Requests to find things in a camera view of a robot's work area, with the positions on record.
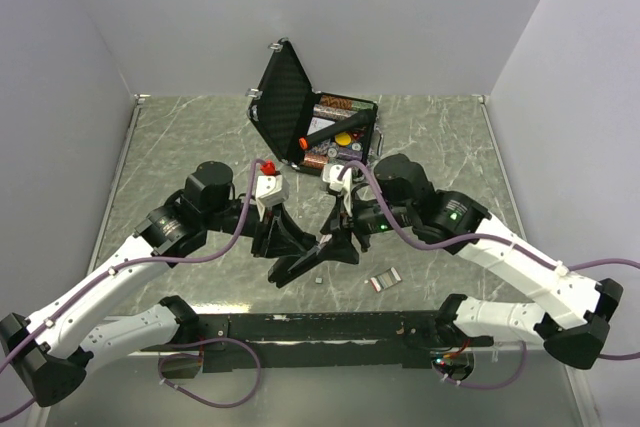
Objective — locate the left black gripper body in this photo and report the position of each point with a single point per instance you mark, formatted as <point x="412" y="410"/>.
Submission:
<point x="253" y="226"/>

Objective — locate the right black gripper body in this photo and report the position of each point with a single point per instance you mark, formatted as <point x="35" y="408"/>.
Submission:
<point x="368" y="217"/>

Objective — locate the black stapler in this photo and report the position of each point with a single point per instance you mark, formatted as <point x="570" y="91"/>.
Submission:
<point x="289" y="268"/>

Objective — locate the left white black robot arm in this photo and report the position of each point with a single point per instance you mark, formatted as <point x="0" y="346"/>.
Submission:
<point x="54" y="349"/>

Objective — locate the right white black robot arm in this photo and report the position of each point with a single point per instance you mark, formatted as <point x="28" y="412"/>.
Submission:
<point x="566" y="313"/>

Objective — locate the striped staple strip pack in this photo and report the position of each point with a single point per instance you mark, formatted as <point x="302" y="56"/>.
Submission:
<point x="385" y="280"/>

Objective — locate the yellow poker chip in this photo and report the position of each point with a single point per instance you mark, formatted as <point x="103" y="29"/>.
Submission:
<point x="343" y="139"/>

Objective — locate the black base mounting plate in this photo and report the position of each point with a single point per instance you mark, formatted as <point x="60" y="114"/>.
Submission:
<point x="305" y="340"/>

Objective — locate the black marker orange cap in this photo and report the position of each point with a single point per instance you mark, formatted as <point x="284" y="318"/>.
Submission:
<point x="360" y="119"/>

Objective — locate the black poker chip case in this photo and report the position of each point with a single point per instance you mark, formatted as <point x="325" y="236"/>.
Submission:
<point x="285" y="107"/>

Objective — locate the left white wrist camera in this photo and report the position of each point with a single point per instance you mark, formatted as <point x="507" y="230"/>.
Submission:
<point x="272" y="188"/>

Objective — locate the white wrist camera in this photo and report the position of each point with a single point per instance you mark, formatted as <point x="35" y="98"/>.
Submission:
<point x="338" y="181"/>
<point x="272" y="188"/>

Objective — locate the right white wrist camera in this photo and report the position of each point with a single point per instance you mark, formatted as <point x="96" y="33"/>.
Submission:
<point x="338" y="181"/>

